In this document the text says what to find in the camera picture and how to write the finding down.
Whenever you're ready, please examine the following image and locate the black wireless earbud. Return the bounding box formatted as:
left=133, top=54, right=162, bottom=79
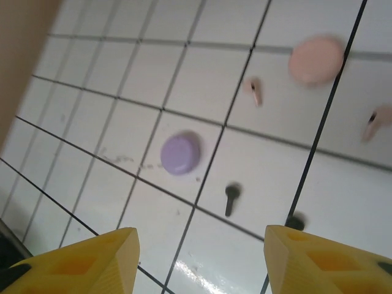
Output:
left=284, top=214, right=307, bottom=231

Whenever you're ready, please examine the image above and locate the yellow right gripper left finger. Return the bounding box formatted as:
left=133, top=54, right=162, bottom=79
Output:
left=0, top=227, right=141, bottom=294

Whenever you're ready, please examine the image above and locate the pink wireless earbud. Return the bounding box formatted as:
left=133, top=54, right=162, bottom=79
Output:
left=361, top=104, right=392, bottom=143
left=243, top=76, right=265, bottom=108

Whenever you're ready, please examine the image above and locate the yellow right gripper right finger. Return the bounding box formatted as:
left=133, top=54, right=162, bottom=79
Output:
left=264, top=224, right=392, bottom=294

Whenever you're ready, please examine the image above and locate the pink earbud charging case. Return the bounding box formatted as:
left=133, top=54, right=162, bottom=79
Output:
left=287, top=35, right=345, bottom=88

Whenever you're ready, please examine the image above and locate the dark screw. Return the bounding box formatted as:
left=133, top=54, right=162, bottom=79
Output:
left=224, top=183, right=243, bottom=217

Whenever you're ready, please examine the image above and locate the purple earbud charging case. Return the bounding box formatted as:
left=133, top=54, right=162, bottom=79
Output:
left=160, top=130, right=203, bottom=177

